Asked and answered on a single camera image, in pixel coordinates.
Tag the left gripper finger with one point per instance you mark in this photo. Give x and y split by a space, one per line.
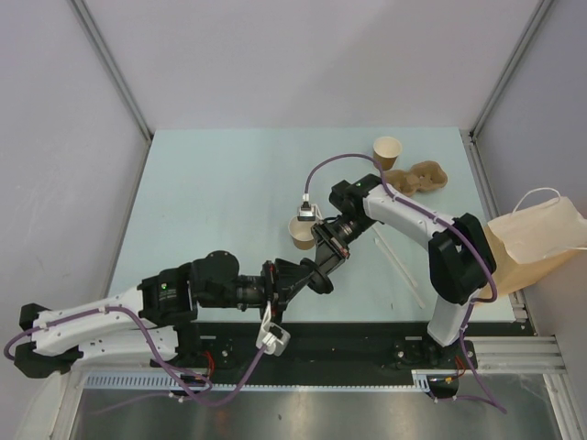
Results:
286 290
293 277

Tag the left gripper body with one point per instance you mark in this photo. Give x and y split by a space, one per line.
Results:
271 291

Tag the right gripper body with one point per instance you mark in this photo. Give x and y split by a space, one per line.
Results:
332 235

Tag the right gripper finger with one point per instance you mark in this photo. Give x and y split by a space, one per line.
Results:
316 263
332 260

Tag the brown paper cup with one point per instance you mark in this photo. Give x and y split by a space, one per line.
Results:
385 151
301 234

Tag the black cup lid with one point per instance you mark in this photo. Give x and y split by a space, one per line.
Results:
320 283

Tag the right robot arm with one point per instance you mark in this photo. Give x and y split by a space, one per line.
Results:
460 260

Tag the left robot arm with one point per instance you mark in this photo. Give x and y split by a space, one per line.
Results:
156 320

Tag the wrapped straw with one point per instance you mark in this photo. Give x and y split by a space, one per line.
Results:
394 255
403 274

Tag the pulp cup carrier tray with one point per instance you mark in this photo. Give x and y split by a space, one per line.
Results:
424 177

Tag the brown paper bag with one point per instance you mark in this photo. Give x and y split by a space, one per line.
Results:
528 243

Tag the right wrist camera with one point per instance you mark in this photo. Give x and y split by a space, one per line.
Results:
308 211

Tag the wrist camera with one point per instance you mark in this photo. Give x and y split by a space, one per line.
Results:
308 211
271 338

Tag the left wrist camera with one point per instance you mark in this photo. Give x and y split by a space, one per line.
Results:
271 338

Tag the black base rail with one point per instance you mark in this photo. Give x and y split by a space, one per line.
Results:
318 354

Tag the aluminium frame post right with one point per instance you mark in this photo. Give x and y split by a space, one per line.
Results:
532 27

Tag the aluminium frame post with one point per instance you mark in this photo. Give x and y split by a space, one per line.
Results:
532 27
93 33

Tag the aluminium frame post left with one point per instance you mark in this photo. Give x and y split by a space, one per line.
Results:
93 33

